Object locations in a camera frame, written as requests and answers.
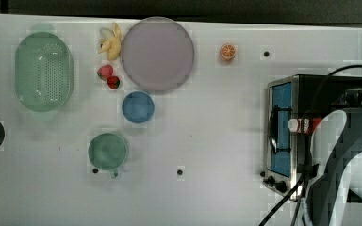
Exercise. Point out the yellow felt peeled banana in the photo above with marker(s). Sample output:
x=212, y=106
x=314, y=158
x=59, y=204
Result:
x=111, y=42

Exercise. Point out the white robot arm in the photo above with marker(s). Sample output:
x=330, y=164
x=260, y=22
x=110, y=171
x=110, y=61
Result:
x=336, y=148

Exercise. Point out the red felt ketchup bottle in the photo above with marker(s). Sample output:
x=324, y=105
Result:
x=303, y=126

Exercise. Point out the orange slice toy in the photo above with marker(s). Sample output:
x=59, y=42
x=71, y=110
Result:
x=227, y=51

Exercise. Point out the green perforated colander basket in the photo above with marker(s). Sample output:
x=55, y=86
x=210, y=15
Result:
x=44, y=72

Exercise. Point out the small blue bowl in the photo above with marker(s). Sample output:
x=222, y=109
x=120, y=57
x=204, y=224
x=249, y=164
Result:
x=138, y=107

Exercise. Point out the red felt strawberry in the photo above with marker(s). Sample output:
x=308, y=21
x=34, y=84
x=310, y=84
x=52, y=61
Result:
x=113, y=82

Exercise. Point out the green mug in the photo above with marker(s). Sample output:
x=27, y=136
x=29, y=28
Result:
x=107, y=152

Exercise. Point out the large purple round plate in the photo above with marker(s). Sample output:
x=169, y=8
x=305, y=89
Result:
x=158, y=54

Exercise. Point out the silver toaster oven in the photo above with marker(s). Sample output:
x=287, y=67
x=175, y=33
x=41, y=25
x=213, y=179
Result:
x=288, y=158

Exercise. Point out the pink felt strawberry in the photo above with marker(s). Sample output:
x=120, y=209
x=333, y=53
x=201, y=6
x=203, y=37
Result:
x=105, y=72

